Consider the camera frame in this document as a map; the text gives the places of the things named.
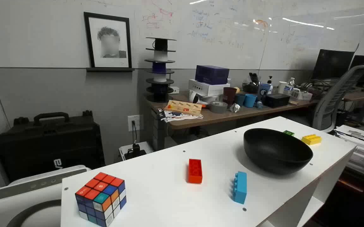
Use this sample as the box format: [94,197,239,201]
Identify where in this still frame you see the orange strip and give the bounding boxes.
[338,178,364,195]

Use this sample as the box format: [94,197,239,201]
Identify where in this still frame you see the grey mesh office chair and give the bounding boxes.
[313,63,364,133]

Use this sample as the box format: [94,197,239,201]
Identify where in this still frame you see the dark brown mug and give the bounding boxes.
[223,86,239,106]

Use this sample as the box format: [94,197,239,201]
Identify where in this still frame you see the stacked filament spool tower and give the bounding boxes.
[145,36,177,104]

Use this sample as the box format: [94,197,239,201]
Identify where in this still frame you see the black computer monitor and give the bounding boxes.
[311,48,358,84]

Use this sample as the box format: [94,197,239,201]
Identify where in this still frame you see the orange yellow game box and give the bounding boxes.
[164,99,205,118]

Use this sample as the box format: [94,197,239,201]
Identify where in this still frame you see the printed magazines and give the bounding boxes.
[161,109,205,124]

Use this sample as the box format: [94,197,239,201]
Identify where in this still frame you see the black desk box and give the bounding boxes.
[261,94,292,109]

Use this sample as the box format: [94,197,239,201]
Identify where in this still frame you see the grey duct tape roll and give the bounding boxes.
[209,100,231,114]

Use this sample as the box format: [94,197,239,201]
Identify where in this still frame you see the white cardboard box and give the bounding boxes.
[188,78,232,99]

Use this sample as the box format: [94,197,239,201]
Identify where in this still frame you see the black bowl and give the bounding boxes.
[243,128,315,174]

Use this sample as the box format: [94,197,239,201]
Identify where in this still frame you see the white wall outlet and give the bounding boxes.
[127,114,142,133]

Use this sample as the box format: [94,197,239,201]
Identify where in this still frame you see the dark blue box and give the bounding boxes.
[195,65,232,86]

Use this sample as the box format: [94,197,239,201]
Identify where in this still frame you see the white grey machine housing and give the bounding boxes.
[0,164,91,227]

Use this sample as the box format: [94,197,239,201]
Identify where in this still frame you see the Rubik's cube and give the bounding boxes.
[75,172,128,227]

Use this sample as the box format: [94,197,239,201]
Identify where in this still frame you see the black hard carrying case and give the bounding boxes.
[0,110,107,183]

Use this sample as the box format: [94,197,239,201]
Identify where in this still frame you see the white board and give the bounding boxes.
[60,115,358,227]

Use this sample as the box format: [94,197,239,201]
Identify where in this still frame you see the wooden desk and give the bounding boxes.
[142,90,364,133]

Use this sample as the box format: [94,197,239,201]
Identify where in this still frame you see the orange toy brick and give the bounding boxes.
[186,158,205,186]

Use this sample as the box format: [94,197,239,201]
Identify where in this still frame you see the black framed portrait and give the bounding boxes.
[83,12,134,72]

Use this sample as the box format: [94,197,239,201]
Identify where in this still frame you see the yellow toy brick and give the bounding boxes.
[301,133,324,147]

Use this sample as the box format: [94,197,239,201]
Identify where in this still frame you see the blue toy brick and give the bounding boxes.
[231,171,249,206]

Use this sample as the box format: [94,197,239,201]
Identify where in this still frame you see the blue cup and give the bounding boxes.
[243,92,258,109]

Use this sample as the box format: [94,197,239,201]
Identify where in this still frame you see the white paper stack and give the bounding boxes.
[333,124,364,169]

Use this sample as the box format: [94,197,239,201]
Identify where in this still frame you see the white floor power box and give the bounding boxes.
[118,140,155,162]

